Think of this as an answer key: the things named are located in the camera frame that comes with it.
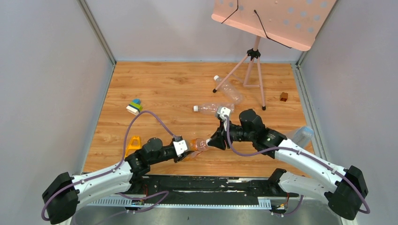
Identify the clear bottle near stand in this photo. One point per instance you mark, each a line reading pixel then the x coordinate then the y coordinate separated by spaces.
pixel 231 92

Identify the white bottle cap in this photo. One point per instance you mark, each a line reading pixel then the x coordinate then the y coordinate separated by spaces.
pixel 208 141

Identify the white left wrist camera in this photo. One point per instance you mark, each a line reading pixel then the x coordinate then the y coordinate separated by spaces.
pixel 180 147

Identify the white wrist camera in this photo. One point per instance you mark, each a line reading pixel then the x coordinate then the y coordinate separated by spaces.
pixel 180 147
pixel 222 112

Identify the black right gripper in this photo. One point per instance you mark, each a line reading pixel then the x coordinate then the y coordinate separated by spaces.
pixel 218 139

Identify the yellow triangular toy block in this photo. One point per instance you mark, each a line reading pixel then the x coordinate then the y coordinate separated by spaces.
pixel 133 145

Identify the pink music stand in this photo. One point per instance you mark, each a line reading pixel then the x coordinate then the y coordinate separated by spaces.
pixel 294 24

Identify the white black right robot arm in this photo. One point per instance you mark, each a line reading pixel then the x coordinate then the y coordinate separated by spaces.
pixel 343 189

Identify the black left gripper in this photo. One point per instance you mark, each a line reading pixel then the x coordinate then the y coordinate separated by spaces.
pixel 185 152

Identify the small brown cube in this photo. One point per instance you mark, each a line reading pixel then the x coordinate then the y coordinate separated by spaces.
pixel 284 96

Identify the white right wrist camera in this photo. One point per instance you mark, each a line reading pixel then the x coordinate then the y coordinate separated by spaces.
pixel 222 112

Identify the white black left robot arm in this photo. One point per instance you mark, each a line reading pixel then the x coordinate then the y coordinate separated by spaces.
pixel 69 193

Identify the black metal base rail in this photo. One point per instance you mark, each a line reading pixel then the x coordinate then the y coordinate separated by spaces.
pixel 212 192

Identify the orange label plastic bottle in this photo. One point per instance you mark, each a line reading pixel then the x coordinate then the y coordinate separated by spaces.
pixel 195 148

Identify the clear bottle lying centre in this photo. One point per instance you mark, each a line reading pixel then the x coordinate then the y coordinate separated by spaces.
pixel 211 108

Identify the stacked toy building blocks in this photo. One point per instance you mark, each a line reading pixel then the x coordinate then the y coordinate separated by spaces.
pixel 134 106

